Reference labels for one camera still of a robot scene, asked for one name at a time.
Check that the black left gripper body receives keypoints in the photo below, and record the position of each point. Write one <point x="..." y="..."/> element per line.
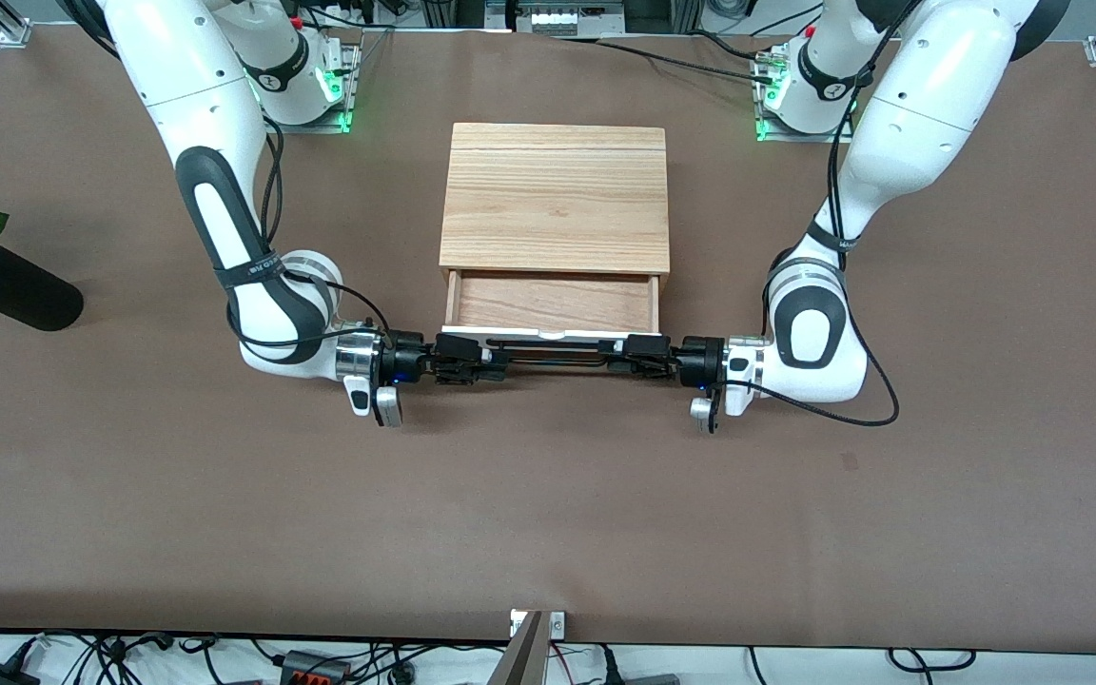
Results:
<point x="700" y="360"/>

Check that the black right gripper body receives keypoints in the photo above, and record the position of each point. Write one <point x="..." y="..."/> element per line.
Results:
<point x="406" y="359"/>

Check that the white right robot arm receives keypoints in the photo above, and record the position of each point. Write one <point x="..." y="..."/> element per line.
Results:
<point x="177" y="67"/>

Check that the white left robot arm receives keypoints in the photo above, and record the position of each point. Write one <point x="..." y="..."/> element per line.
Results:
<point x="938" y="86"/>

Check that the light wooden drawer cabinet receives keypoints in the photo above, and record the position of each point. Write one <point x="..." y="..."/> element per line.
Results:
<point x="557" y="200"/>

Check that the flat black box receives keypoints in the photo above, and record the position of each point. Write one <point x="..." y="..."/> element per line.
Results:
<point x="653" y="680"/>

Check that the white power strip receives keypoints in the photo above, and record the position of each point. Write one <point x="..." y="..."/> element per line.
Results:
<point x="557" y="17"/>

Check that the grey box with orange connectors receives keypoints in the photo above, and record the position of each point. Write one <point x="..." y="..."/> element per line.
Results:
<point x="315" y="668"/>

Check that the black cylindrical vase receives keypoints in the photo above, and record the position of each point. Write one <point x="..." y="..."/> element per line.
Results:
<point x="25" y="295"/>

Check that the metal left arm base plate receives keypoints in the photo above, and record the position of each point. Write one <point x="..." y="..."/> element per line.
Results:
<point x="795" y="137"/>

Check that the small metal edge bracket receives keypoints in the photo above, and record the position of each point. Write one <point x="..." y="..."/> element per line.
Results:
<point x="556" y="625"/>

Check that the brown angled mount bar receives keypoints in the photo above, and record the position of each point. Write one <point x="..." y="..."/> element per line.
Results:
<point x="521" y="656"/>

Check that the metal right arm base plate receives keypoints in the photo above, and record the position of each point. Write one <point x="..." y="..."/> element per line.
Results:
<point x="348" y="86"/>

